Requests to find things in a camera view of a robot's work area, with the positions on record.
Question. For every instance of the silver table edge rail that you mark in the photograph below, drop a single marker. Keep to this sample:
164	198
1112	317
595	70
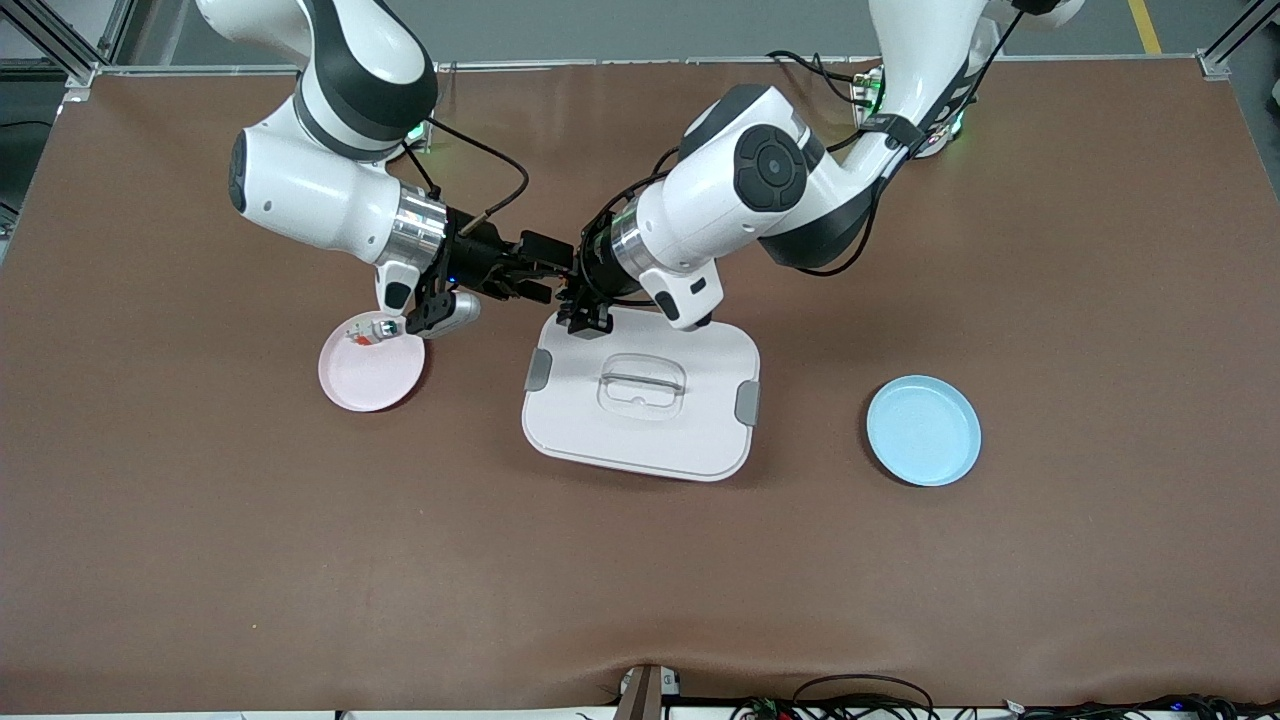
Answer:
600	64

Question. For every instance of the light blue round plate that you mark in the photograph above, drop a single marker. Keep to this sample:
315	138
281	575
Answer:
925	432

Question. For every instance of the aluminium frame profile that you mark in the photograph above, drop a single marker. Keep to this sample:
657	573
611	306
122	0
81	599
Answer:
1235	45
60	45

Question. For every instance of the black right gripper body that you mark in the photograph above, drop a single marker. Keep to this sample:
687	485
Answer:
480	255

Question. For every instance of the pink round plate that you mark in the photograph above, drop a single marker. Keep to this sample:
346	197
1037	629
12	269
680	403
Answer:
370	380

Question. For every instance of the white lidded storage box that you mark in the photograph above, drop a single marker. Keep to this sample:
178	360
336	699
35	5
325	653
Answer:
640	400

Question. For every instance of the white and green switch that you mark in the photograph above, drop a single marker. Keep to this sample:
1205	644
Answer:
372	332

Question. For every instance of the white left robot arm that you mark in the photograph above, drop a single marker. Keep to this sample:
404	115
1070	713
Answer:
720	210

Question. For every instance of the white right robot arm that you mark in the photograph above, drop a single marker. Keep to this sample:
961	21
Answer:
310	190

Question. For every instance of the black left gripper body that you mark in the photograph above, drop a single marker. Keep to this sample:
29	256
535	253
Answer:
594	268

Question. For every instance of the brown camera mount post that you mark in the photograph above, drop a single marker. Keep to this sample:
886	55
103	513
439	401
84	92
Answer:
645	695

